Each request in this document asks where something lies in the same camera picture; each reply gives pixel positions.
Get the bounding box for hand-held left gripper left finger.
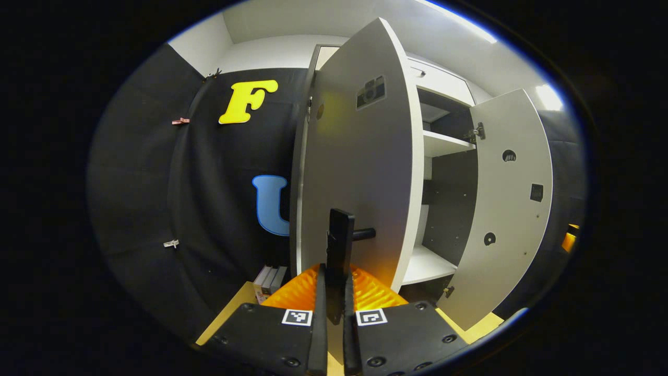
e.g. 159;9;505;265
208;263;329;376

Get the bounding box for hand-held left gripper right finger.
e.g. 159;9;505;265
341;265;471;376

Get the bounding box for beige cabinet door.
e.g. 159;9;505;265
437;89;554;331
296;17;424;309

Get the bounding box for black door handle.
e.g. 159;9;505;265
327;208;376;324

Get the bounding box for beige double-door shoe cabinet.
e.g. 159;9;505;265
290;44;478;302

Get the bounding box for white cabinet shelf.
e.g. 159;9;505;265
401;244;459;286
420;102;450;124
423;130;476;158

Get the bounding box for beige cabinet flap panel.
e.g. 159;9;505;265
407;57;475;106

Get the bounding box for small ceiling light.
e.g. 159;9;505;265
535;84;564;111

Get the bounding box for black backdrop cloth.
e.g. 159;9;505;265
86;44;588;340

